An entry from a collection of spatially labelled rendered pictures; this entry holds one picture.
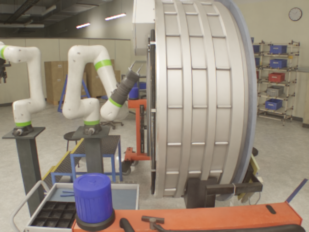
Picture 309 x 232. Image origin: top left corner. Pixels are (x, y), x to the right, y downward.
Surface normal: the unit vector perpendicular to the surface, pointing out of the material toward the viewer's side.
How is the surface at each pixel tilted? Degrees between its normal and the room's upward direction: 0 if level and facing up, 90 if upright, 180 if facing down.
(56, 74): 90
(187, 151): 101
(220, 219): 0
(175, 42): 56
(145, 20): 43
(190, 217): 0
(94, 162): 90
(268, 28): 90
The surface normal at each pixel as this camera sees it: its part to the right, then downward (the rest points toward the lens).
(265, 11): -0.76, 0.15
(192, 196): 0.03, 0.24
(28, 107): 0.92, 0.07
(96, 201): 0.45, 0.22
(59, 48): 0.66, 0.18
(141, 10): 0.02, -0.55
